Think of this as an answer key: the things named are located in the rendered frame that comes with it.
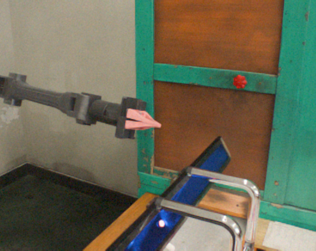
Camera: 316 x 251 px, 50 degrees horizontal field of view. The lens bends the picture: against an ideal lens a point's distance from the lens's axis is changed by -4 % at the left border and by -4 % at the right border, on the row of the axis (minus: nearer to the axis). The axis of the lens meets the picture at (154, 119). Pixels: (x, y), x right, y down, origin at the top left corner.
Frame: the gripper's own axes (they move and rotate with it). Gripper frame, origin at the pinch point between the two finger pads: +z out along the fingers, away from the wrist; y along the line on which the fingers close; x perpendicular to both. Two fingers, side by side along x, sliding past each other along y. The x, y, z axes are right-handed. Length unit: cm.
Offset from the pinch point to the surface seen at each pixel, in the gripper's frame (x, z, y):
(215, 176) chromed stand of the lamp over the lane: -2.7, 15.9, 8.0
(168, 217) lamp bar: 9.4, 13.6, 16.1
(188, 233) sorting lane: -37, -4, 36
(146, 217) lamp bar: 16.0, 12.9, 15.4
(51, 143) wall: -120, -182, 46
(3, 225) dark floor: -72, -162, 101
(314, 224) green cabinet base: -55, 31, 23
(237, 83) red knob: -34.0, 3.1, -15.8
